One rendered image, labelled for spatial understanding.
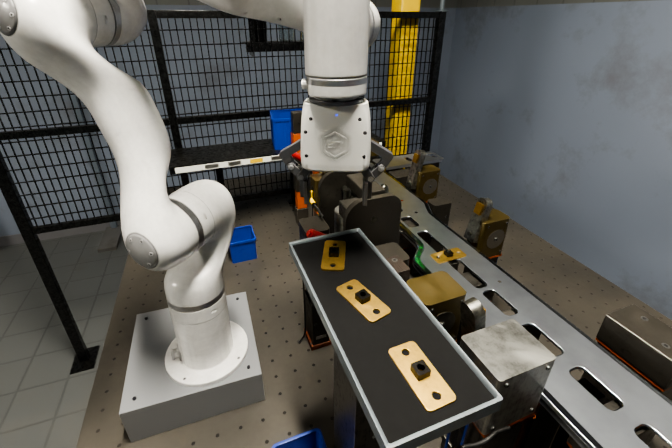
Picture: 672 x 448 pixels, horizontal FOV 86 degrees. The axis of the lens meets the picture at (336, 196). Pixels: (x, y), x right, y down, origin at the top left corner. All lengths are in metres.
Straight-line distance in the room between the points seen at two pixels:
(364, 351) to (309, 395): 0.54
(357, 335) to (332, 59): 0.35
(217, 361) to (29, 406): 1.41
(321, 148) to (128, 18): 0.43
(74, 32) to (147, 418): 0.75
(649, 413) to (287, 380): 0.71
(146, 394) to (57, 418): 1.20
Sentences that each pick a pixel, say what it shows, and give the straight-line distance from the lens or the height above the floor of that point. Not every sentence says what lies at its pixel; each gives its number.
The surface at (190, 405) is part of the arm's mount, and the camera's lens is 0.97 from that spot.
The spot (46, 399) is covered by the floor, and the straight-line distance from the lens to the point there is 2.25.
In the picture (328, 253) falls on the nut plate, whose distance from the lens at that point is 0.62.
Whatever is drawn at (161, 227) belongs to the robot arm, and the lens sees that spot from 0.68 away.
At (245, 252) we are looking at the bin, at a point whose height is 0.74.
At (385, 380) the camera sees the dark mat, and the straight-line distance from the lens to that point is 0.46.
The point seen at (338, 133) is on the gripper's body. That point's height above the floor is 1.38.
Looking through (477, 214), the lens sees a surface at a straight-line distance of 1.01.
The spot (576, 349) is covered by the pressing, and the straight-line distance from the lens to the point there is 0.81.
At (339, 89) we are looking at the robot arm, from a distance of 0.48.
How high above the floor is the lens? 1.52
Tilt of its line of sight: 26 degrees down
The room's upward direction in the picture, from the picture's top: straight up
